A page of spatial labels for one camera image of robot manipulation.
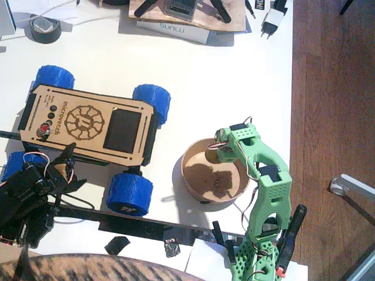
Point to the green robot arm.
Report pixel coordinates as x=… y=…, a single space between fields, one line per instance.
x=265 y=153

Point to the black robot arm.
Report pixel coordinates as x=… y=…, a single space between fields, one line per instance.
x=17 y=187

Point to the wooden rover with blue wheels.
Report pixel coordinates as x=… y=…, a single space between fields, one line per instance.
x=123 y=131

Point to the black thin bar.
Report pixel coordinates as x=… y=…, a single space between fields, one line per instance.
x=10 y=134

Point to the black tape piece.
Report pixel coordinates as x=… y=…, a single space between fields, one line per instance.
x=117 y=245

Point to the black spring clamp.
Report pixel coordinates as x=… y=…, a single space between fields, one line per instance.
x=218 y=231

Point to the brown striped blurry object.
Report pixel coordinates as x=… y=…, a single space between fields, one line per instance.
x=88 y=267

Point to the white paper sheet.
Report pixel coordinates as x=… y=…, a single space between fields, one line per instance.
x=205 y=260

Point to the crumpled shiny black scrap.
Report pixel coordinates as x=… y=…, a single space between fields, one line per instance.
x=172 y=248

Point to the dark grey sheet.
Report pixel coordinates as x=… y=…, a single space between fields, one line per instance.
x=222 y=39

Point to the black tape roll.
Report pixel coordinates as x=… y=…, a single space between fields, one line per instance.
x=49 y=36

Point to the grey metal leg with caster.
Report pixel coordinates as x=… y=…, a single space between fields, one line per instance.
x=354 y=183

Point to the white printed carton box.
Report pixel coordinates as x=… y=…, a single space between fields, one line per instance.
x=187 y=33

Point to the brown wooden board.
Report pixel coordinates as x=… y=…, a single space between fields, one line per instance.
x=205 y=20

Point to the white black power adapter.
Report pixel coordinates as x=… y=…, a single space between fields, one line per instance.
x=274 y=17

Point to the black tripod leg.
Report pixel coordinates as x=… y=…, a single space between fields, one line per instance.
x=221 y=10
x=145 y=7

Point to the grey flat device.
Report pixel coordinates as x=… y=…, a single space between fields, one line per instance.
x=6 y=17

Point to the black printed card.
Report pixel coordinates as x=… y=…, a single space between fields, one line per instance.
x=259 y=4

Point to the grey box device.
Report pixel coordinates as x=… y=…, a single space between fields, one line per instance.
x=178 y=10

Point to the grey metal bar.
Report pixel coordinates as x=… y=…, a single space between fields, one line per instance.
x=367 y=269

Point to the black furniture leg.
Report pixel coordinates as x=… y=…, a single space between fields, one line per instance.
x=347 y=6

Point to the black flat rail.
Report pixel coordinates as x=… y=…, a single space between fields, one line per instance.
x=132 y=225

